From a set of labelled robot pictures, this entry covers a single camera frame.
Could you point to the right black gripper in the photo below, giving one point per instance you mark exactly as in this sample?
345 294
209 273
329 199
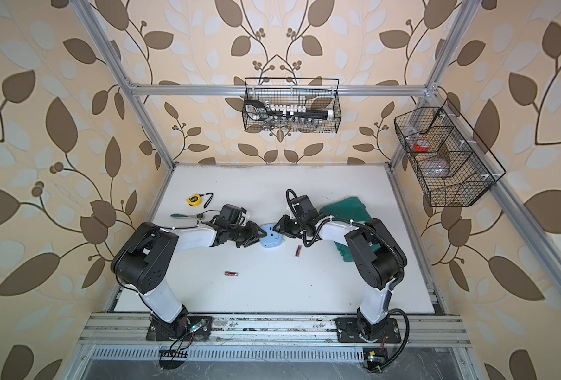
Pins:
283 228

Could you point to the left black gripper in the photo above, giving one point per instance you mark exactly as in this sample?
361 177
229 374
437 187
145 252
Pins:
252 228

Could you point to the light blue alarm clock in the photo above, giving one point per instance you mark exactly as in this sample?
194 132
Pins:
272 239

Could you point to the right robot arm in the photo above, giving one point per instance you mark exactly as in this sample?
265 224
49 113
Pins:
377 256

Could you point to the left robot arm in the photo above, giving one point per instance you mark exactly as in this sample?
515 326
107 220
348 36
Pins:
143 261

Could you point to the yellow tape measure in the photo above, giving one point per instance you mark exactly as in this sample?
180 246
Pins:
200 199

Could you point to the green plastic case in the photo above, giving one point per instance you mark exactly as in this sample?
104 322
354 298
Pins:
350 209

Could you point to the clear plastic bag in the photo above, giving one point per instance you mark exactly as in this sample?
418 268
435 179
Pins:
435 167

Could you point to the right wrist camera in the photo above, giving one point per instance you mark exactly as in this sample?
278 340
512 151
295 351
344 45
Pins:
303 208

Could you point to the teal handled ratchet tool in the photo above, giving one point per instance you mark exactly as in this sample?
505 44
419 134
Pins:
184 216

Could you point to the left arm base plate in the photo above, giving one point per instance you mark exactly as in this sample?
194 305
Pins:
183 327

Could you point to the socket bit rail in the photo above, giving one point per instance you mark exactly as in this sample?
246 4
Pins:
302 112

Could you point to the black handled scissors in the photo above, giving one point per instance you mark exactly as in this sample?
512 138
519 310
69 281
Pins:
260 111

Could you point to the back black wire basket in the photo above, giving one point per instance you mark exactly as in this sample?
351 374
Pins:
291 104

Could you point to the black wire basket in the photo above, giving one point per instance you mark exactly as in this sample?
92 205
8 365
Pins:
291 104
474 167

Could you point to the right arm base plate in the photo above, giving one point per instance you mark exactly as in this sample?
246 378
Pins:
359 330

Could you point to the aluminium front rail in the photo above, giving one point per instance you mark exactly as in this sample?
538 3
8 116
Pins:
418 331

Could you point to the right black wire basket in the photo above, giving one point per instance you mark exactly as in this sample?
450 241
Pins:
474 167

